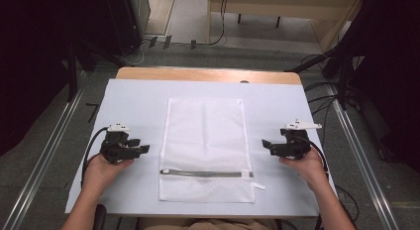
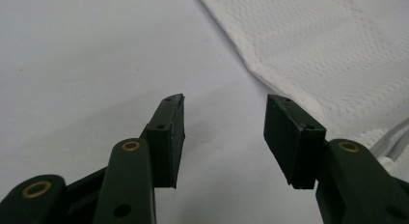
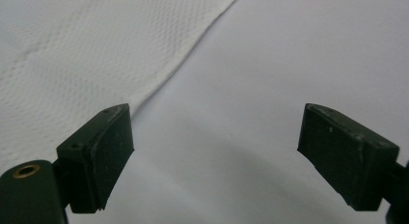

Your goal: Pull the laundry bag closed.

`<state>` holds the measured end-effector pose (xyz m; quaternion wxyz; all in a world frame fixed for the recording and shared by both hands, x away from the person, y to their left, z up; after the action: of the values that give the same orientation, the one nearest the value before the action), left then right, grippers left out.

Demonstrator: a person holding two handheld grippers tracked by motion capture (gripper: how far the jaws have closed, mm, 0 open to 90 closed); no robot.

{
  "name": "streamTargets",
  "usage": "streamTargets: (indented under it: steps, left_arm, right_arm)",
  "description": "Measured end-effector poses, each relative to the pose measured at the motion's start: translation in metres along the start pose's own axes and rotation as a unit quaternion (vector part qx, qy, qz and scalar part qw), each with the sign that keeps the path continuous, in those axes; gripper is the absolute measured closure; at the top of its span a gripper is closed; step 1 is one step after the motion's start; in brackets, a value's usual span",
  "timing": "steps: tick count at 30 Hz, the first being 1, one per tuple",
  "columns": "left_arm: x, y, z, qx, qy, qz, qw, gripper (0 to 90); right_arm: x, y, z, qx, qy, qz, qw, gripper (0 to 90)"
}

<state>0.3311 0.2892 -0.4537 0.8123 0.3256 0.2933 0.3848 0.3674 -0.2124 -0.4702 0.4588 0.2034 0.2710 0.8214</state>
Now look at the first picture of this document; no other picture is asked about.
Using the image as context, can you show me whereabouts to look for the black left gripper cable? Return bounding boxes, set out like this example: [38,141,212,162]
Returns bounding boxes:
[80,126,110,188]

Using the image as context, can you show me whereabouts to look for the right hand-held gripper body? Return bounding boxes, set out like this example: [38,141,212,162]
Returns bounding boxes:
[269,118,323,161]

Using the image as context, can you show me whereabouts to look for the black chair part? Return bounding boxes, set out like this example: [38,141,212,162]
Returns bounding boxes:
[92,203,109,230]

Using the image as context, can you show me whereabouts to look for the person's right hand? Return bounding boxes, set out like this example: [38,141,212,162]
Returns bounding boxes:
[278,146,331,192]

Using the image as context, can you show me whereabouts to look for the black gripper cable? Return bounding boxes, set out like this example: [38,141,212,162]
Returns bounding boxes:
[295,134,330,174]
[80,126,110,188]

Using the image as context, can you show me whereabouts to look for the black cabinet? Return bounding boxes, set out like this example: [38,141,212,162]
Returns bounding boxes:
[104,0,152,58]

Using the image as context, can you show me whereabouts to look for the metal floor rail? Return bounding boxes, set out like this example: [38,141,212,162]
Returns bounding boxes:
[1,69,89,230]
[325,82,401,230]

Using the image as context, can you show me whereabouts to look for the person's beige pants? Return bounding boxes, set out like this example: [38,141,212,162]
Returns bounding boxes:
[136,217,279,230]

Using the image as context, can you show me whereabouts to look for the black metal stand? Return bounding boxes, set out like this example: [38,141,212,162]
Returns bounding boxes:
[285,46,356,111]
[65,38,127,104]

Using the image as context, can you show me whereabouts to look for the person's left hand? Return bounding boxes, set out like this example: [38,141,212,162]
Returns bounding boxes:
[81,153,136,198]

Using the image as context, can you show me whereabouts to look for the light wooden bench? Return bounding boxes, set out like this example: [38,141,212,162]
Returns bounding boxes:
[206,0,367,54]

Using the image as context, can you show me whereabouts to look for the white mesh laundry bag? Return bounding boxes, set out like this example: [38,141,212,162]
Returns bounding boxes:
[157,97,266,204]

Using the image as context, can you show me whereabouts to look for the white table cover sheet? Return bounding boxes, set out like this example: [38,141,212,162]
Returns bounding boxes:
[64,78,339,218]

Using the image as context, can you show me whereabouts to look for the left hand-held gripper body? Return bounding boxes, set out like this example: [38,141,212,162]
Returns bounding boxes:
[99,122,144,165]

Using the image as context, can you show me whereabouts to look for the black floor cables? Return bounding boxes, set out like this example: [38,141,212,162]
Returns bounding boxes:
[300,53,339,149]

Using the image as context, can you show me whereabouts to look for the black curtain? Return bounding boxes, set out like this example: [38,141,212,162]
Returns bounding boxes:
[0,0,113,158]
[343,0,420,173]

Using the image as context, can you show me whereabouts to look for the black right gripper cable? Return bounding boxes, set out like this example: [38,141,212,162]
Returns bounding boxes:
[295,134,330,174]

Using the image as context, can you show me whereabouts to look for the black hanging cable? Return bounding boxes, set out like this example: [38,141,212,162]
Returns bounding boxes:
[190,0,230,50]

